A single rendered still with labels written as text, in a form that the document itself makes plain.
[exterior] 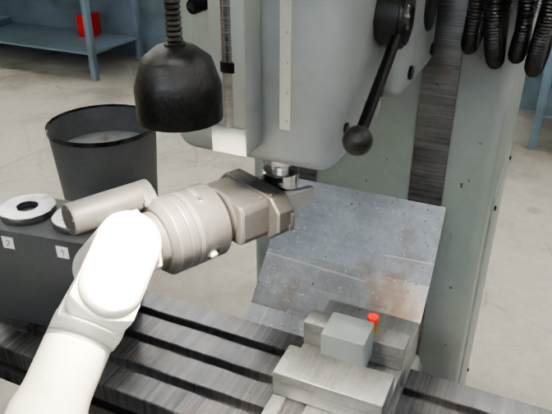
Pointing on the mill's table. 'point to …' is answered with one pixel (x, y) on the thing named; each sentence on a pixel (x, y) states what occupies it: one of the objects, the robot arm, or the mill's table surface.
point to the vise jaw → (332, 383)
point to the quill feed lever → (398, 36)
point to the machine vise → (387, 337)
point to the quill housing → (305, 76)
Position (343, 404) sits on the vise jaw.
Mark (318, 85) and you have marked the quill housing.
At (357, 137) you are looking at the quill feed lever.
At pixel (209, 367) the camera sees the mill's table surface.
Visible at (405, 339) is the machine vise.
